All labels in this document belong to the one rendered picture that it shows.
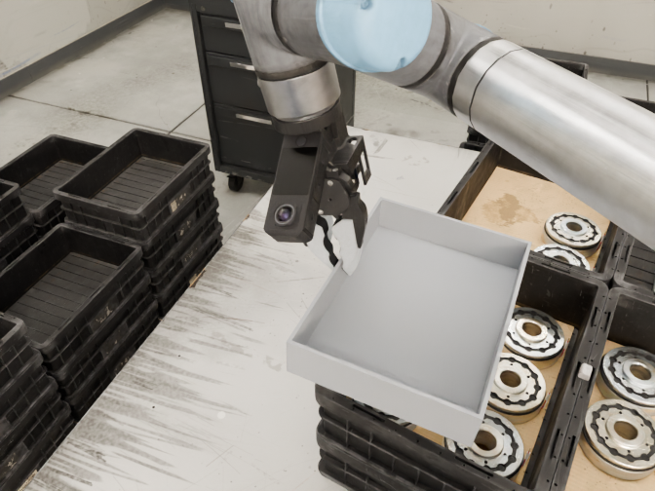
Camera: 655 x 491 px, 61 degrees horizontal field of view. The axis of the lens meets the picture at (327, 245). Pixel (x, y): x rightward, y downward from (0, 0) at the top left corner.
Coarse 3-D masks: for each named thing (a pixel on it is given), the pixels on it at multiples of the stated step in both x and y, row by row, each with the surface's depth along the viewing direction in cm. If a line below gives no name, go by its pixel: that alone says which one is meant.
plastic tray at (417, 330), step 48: (384, 240) 75; (432, 240) 75; (480, 240) 72; (336, 288) 67; (384, 288) 69; (432, 288) 69; (480, 288) 69; (336, 336) 63; (384, 336) 63; (432, 336) 63; (480, 336) 64; (336, 384) 57; (384, 384) 54; (432, 384) 59; (480, 384) 59
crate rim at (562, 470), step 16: (624, 288) 86; (608, 304) 83; (592, 352) 77; (592, 384) 73; (576, 400) 71; (576, 416) 69; (576, 432) 68; (576, 448) 66; (560, 464) 65; (560, 480) 63
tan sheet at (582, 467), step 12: (612, 348) 90; (600, 396) 83; (576, 456) 76; (576, 468) 75; (588, 468) 75; (576, 480) 73; (588, 480) 73; (600, 480) 73; (612, 480) 73; (624, 480) 73; (636, 480) 73; (648, 480) 73
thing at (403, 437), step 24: (552, 264) 90; (600, 288) 86; (600, 312) 82; (576, 360) 76; (576, 384) 73; (336, 408) 71; (360, 408) 70; (384, 432) 69; (408, 432) 68; (552, 432) 68; (432, 456) 66; (456, 456) 65; (552, 456) 65; (480, 480) 64; (504, 480) 63
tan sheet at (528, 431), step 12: (564, 324) 93; (564, 336) 91; (540, 372) 86; (552, 372) 86; (552, 384) 85; (540, 408) 81; (540, 420) 80; (420, 432) 79; (432, 432) 79; (528, 432) 79; (480, 444) 77; (528, 444) 77; (516, 480) 73
